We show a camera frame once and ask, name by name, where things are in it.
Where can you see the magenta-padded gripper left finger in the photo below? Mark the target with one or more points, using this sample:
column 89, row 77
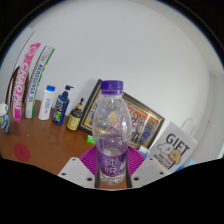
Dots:
column 88, row 158

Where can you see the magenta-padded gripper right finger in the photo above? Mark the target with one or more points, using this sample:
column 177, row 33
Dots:
column 135, row 160

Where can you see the purple-capped clear water bottle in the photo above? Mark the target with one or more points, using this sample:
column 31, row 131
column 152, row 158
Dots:
column 111, row 160

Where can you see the small green packet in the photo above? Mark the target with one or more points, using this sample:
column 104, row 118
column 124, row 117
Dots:
column 90, row 139

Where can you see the framed group photo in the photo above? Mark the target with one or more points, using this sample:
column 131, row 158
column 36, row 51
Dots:
column 143, row 125

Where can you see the white paper gift bag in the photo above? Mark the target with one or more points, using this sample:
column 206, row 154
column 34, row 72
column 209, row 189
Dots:
column 173, row 148

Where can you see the yellow-labelled brown pump bottle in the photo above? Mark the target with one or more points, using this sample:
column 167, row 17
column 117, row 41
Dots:
column 74, row 120

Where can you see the dark blue pump bottle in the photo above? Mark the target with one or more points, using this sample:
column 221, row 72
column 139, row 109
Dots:
column 60, row 108

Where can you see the flat round red coaster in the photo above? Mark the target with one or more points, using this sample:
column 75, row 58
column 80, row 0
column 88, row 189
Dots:
column 21, row 152

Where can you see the white bottle with blue cap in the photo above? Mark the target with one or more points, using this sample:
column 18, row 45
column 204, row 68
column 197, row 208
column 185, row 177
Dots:
column 46, row 105

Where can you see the tall white and blue box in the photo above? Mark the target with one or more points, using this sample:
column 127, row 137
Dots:
column 36, row 83

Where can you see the white mug with blue print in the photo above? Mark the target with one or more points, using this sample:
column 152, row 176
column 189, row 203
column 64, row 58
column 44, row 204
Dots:
column 4, row 120

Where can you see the tall pink and white box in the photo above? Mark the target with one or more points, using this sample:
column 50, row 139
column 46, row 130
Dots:
column 22, row 83

